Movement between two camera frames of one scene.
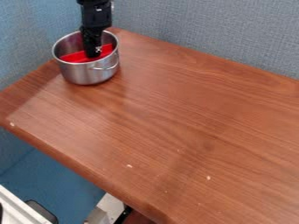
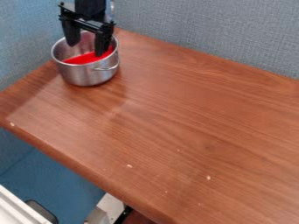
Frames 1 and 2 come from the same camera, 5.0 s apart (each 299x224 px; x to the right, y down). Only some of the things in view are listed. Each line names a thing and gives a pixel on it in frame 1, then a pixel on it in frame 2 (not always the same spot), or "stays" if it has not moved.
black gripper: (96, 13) -> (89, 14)
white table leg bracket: (107, 212) stays
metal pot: (93, 72) stays
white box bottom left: (16, 211) stays
